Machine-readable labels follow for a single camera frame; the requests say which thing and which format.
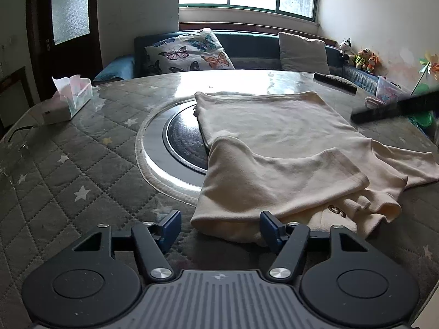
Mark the butterfly print pillow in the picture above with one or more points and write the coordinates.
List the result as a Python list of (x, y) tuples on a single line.
[(185, 53)]

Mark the black and white plush toy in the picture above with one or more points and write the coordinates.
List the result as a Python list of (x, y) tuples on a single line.
[(345, 49)]

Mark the small white box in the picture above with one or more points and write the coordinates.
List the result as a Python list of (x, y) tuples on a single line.
[(51, 116)]

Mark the black remote control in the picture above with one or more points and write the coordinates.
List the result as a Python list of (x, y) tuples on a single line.
[(334, 81)]

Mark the small pink toy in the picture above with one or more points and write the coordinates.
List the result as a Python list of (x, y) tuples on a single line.
[(372, 100)]

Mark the green plastic toy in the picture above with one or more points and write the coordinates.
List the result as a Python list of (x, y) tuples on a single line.
[(422, 118)]

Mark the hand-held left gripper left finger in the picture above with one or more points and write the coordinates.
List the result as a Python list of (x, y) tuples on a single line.
[(171, 227)]

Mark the dark teal sofa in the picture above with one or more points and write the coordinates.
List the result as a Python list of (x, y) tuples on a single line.
[(247, 48)]

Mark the clear plastic storage box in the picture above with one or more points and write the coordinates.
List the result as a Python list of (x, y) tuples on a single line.
[(387, 90)]

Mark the grey quilted star table cover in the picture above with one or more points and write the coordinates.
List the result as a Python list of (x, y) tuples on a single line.
[(68, 178)]

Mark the orange plush toy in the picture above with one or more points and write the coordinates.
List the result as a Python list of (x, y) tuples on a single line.
[(373, 63)]

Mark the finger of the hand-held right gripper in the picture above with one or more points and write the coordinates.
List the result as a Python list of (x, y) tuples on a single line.
[(394, 108)]

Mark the plain white pillow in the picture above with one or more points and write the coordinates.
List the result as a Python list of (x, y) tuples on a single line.
[(301, 51)]

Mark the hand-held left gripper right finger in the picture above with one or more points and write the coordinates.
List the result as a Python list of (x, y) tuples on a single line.
[(269, 229)]

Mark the dark wooden door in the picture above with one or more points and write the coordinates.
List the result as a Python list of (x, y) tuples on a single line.
[(65, 24)]

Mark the white tissue box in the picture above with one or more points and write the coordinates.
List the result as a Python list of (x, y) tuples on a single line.
[(73, 94)]

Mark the colourful pinwheel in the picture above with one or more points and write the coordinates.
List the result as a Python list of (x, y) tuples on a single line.
[(430, 67)]

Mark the round black cooktop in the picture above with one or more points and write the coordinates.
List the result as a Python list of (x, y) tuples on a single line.
[(185, 137)]

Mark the cream shirt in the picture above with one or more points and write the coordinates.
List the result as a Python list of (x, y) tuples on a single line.
[(291, 137)]

